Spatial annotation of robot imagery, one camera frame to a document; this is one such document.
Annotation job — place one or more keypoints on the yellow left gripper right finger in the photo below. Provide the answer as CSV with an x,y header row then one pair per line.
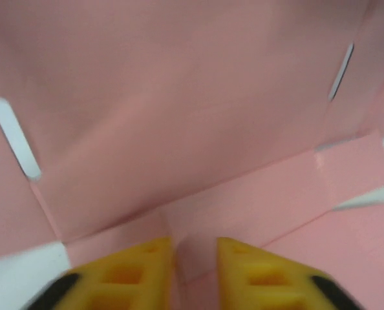
x,y
263,281

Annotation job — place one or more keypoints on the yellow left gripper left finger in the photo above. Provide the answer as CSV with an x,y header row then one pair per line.
x,y
127,277

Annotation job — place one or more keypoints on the pink cloth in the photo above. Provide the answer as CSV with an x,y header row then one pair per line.
x,y
179,129

